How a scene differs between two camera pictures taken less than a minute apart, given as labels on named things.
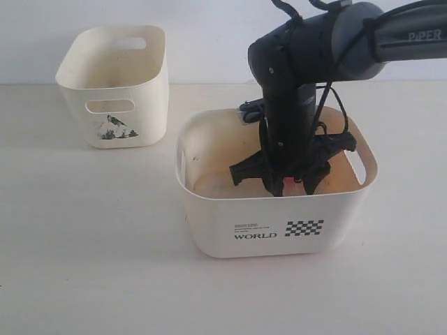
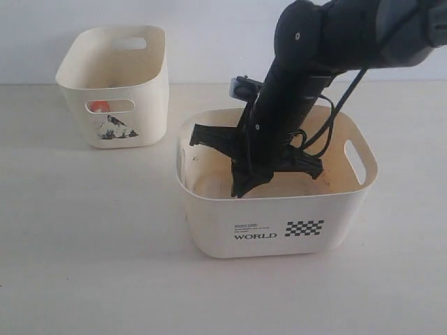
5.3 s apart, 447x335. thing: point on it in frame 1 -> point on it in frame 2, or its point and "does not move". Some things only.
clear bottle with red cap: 291,188 -> 103,105
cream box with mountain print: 115,79 does not move
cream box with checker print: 245,218 does not move
